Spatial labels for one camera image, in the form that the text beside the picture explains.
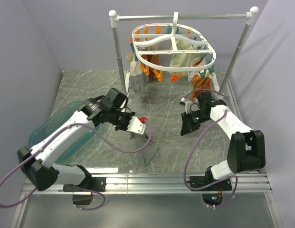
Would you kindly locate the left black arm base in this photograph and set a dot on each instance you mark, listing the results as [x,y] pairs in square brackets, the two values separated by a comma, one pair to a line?
[83,193]

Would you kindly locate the teal plastic basin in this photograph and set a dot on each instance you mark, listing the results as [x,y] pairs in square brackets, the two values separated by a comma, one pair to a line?
[80,123]

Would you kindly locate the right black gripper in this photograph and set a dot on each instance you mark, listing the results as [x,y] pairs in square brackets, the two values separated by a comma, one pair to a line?
[187,126]

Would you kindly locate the cream hanging underwear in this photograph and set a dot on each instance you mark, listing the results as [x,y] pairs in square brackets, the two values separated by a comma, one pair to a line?
[185,60]

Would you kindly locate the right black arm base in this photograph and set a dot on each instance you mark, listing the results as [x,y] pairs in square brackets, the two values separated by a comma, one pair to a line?
[213,195]

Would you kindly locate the aluminium mounting rail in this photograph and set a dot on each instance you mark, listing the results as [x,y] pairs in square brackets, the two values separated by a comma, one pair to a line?
[172,183]

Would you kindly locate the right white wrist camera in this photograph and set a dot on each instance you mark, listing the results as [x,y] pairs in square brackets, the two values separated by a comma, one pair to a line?
[189,106]

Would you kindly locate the orange front clip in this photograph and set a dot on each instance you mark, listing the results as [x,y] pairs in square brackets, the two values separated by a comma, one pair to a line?
[176,76]

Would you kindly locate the white oval clip hanger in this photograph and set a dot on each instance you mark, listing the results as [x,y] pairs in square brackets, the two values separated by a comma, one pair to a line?
[160,39]

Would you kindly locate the silver white drying rack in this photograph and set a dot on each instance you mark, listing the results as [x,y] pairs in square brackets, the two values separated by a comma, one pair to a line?
[165,60]

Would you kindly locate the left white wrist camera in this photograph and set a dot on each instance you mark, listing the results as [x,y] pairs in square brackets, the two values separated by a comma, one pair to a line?
[136,126]

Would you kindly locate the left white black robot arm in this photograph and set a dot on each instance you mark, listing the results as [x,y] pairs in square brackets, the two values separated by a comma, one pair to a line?
[39,161]

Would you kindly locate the grey beige hanging underwear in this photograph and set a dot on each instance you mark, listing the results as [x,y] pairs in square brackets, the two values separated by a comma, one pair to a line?
[138,80]

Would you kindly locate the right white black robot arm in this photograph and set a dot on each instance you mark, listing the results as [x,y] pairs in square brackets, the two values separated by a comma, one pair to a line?
[246,150]

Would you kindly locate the orange hanging underwear right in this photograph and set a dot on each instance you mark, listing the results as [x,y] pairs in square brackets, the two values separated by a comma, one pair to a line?
[200,83]

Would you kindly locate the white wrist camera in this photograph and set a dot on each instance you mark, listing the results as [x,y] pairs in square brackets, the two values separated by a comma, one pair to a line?
[189,106]
[136,126]

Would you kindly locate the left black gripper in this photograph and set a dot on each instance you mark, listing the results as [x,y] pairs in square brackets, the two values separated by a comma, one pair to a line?
[125,128]

